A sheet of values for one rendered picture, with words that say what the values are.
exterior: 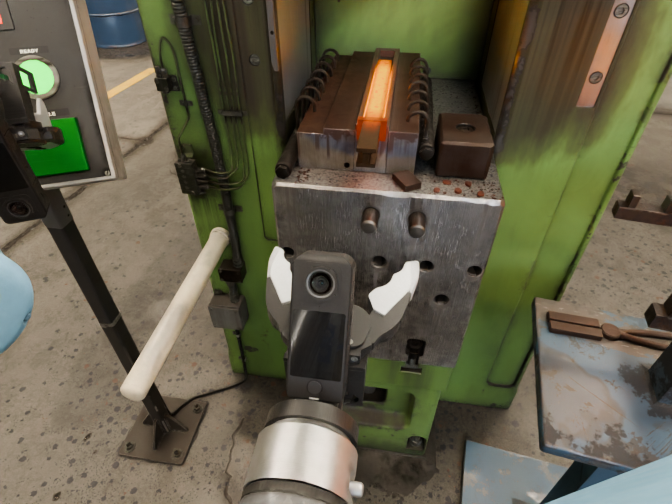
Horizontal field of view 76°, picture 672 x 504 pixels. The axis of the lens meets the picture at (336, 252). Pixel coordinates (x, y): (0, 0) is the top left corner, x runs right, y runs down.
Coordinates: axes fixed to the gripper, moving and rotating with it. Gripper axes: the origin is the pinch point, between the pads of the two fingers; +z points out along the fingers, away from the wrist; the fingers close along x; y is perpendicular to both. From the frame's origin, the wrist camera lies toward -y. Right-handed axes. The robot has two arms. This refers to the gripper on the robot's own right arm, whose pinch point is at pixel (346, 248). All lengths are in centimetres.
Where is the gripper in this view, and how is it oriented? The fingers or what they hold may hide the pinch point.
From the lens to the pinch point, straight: 46.1
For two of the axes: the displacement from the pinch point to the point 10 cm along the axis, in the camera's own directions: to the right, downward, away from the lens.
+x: 9.9, 1.0, -1.1
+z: 1.5, -6.5, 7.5
